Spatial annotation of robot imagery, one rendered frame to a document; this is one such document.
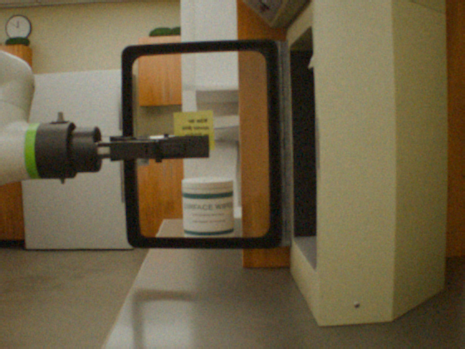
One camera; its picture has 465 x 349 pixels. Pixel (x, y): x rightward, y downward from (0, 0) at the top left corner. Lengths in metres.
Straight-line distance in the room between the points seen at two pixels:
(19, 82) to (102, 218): 4.88
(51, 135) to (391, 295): 0.57
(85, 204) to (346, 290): 5.12
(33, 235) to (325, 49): 5.41
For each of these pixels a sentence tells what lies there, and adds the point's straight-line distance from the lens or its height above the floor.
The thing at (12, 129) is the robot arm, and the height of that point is 1.23.
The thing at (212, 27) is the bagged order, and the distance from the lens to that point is 2.21.
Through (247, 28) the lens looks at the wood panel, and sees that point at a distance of 1.17.
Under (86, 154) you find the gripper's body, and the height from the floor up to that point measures 1.19.
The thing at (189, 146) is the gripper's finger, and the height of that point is 1.20.
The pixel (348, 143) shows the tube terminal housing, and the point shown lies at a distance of 0.80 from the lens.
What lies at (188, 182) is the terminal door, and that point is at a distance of 1.12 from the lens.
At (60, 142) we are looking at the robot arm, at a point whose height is 1.21.
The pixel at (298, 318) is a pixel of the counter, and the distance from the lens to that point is 0.88.
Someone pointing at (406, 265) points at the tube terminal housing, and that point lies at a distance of 0.88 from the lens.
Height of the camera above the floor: 1.23
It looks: 5 degrees down
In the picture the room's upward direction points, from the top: 1 degrees counter-clockwise
